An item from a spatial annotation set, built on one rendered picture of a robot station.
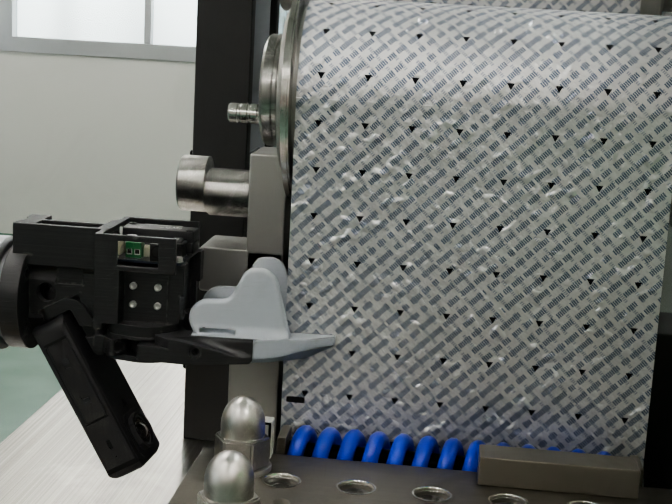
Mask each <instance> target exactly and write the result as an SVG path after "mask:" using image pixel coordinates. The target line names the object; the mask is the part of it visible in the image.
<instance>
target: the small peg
mask: <svg viewBox="0 0 672 504"><path fill-rule="evenodd" d="M227 115H228V120H229V121H230V122H232V123H238V122H241V123H251V124H258V123H259V110H258V104H255V103H252V104H249V103H241V104H239V103H238V102H231V103H230V104H229V106H228V113H227Z"/></svg>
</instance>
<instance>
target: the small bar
mask: <svg viewBox="0 0 672 504"><path fill-rule="evenodd" d="M640 473H641V472H640V469H639V466H638V463H637V461H636V458H634V457H623V456H611V455H600V454H589V453H577V452H566V451H554V450H543V449H531V448H520V447H508V446H497V445H485V444H480V445H479V454H478V466H477V484H478V485H487V486H498V487H509V488H520V489H531V490H543V491H554V492H565V493H576V494H587V495H598V496H609V497H620V498H631V499H637V498H638V492H639V483H640Z"/></svg>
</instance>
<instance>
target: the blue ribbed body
mask: <svg viewBox="0 0 672 504"><path fill-rule="evenodd" d="M480 444H485V443H484V442H483V441H482V440H475V441H473V442H471V444H470V445H469V448H468V451H467V453H466V456H464V450H463V446H462V443H461V442H460V441H459V440H458V439H457V438H450V439H448V440H446V441H445V443H444V445H443V448H442V451H441V454H440V451H439V446H438V442H437V440H436V439H435V438H434V437H433V436H427V435H426V436H425V437H423V438H421V440H420V441H419V443H418V446H417V448H416V451H415V446H414V442H413V439H412V437H410V436H409V435H408V434H404V433H401V434H400V435H398V436H397V437H396V438H395V439H394V441H393V443H392V446H391V445H390V441H389V438H388V436H387V435H386V434H385V433H384V432H382V431H376V432H375V433H373V434H372V435H371V436H370V437H369V439H368V442H367V444H366V440H365V436H364V434H363V433H362V432H361V431H360V430H358V429H352V430H350V431H349V432H347V433H346V434H345V436H344V438H343V440H342V438H341V435H340V433H339V431H338V430H336V429H335V428H334V427H327V428H325V429H324V430H323V431H322V432H321V433H320V434H319V436H317V433H316V431H315V429H314V428H312V427H311V426H310V425H302V426H301V427H299V428H298V429H297V430H296V431H295V433H294V435H293V437H292V440H290V441H289V445H288V452H287V455H295V456H306V457H317V458H328V459H339V460H351V461H362V462H373V463H384V464H395V465H406V466H418V467H429V468H440V469H451V470H462V471H474V472H477V466H478V454H479V445H480ZM485 445H486V444H485Z"/></svg>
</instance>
